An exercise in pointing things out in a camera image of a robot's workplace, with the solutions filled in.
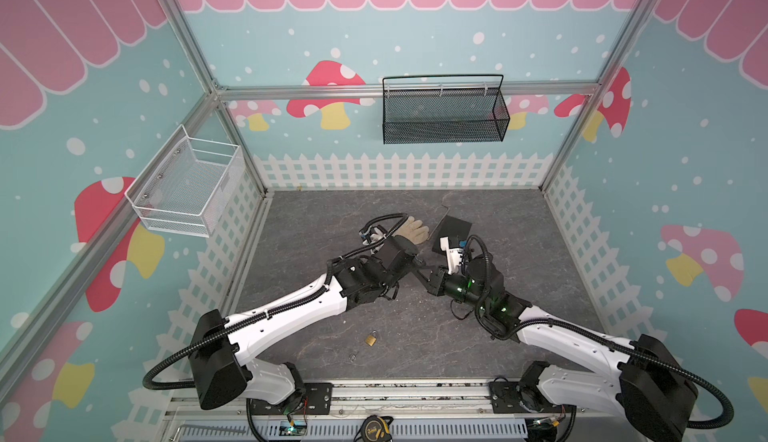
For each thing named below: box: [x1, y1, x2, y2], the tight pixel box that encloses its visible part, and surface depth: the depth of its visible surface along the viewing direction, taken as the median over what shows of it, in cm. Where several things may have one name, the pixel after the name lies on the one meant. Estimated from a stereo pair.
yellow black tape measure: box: [361, 414, 394, 442], surface depth 70 cm
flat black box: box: [432, 215, 473, 255], surface depth 111 cm
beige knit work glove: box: [392, 216, 429, 245], surface depth 111 cm
